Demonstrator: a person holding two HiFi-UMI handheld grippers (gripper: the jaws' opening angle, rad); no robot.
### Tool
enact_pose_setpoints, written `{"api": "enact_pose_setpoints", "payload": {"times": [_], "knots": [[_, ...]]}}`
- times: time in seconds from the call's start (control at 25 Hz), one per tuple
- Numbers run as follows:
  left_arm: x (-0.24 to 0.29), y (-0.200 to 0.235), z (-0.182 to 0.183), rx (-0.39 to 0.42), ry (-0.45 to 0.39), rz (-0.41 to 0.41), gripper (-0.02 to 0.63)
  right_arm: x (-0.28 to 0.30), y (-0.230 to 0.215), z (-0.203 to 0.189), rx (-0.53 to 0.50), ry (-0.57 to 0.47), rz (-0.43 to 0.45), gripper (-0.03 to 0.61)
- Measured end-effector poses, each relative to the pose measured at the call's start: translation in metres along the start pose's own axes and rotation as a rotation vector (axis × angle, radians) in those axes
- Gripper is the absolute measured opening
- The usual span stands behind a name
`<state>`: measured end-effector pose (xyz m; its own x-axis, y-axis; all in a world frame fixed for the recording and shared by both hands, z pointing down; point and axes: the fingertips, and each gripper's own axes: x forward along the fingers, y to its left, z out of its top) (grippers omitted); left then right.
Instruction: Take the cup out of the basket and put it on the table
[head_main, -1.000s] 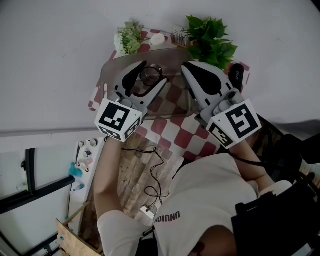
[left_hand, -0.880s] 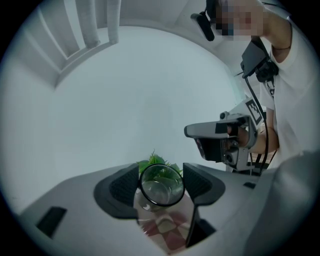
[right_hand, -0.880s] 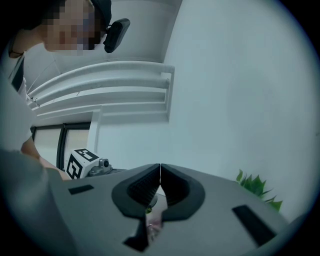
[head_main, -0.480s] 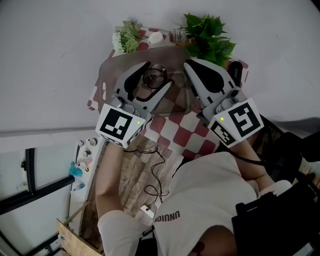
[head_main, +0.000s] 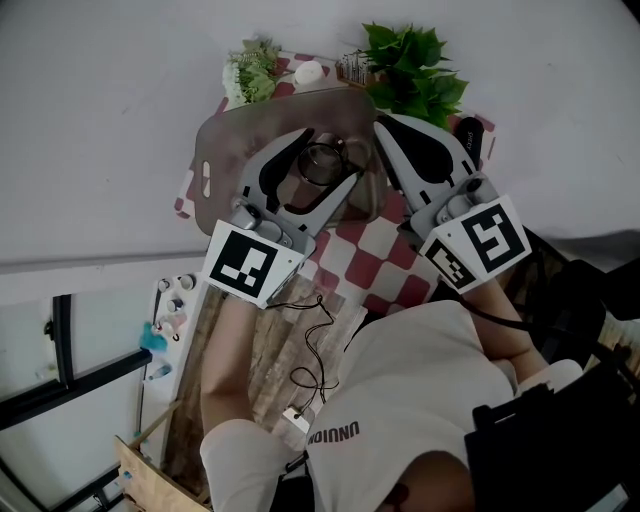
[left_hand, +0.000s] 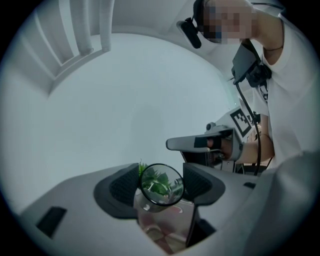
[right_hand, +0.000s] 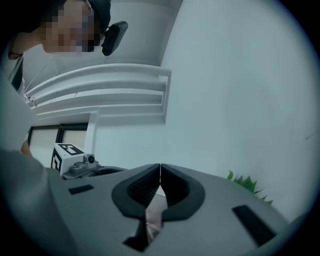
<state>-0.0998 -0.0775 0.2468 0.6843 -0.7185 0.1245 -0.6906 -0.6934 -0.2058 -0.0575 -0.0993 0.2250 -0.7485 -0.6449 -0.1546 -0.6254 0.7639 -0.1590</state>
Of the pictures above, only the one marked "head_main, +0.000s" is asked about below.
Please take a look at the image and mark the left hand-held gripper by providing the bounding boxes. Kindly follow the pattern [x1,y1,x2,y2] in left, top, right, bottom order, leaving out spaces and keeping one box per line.
[200,127,366,310]

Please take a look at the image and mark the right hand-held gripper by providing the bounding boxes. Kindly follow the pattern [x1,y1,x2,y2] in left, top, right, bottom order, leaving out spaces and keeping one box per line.
[372,112,533,296]

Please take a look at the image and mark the small dark glass jar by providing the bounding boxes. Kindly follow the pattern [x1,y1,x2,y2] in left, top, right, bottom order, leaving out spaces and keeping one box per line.
[297,132,352,188]

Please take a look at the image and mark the grey plastic tub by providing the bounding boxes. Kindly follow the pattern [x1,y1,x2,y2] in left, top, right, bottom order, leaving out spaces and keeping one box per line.
[193,86,390,237]

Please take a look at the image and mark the person's left forearm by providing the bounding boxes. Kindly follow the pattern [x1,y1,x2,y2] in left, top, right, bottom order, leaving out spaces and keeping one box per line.
[199,293,262,437]

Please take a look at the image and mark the person's right forearm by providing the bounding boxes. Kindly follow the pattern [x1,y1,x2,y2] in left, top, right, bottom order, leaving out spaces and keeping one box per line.
[462,277,550,374]

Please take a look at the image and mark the white round cup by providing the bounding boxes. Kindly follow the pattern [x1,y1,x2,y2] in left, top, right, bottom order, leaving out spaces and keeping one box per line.
[293,60,325,90]

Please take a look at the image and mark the green potted plant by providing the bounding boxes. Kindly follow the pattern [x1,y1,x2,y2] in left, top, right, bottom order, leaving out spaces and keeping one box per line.
[360,21,470,130]

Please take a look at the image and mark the red white checkered tablecloth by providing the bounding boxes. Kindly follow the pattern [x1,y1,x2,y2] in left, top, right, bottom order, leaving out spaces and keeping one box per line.
[173,49,497,317]

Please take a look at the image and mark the white flower bouquet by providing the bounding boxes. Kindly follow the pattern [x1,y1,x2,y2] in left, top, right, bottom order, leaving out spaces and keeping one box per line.
[221,38,295,110]

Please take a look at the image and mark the wooden stick holder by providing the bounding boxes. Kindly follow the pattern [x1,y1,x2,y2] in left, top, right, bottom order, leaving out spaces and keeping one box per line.
[335,48,376,87]

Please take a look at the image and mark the white window ledge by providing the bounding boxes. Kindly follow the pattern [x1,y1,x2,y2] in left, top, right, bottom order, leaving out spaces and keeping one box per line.
[135,272,212,436]

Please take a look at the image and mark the pink mug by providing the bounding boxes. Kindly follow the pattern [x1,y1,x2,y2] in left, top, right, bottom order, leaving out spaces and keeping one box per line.
[155,312,189,337]

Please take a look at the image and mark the black office chair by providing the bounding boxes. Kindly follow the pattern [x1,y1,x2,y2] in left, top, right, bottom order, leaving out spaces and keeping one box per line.
[504,227,640,381]

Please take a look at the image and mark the teal cloth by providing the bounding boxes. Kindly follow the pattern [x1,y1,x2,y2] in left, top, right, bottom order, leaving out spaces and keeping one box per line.
[138,321,170,355]

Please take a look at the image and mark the person's white t-shirt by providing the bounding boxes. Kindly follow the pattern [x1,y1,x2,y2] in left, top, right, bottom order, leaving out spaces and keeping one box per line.
[199,299,584,512]

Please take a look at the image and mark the white power strip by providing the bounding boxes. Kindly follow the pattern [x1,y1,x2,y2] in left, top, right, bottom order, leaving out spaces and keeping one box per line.
[281,407,314,435]

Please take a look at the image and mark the black bag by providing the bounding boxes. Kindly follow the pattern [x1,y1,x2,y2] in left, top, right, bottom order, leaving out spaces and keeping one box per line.
[463,367,640,512]

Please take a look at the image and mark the wooden chair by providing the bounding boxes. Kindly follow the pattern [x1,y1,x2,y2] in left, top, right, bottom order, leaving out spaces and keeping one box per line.
[112,397,212,512]

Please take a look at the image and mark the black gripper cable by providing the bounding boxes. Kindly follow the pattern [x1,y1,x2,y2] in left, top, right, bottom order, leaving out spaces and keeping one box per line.
[457,292,534,334]

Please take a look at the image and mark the thin black cable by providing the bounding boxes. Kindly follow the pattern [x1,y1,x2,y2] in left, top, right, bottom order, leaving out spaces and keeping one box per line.
[264,294,341,419]

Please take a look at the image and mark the black shoulder strap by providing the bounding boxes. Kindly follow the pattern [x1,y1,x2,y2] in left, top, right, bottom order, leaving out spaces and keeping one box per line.
[283,449,310,475]

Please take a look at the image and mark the black window frame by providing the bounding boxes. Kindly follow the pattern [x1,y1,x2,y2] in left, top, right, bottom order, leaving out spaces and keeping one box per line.
[0,293,154,431]

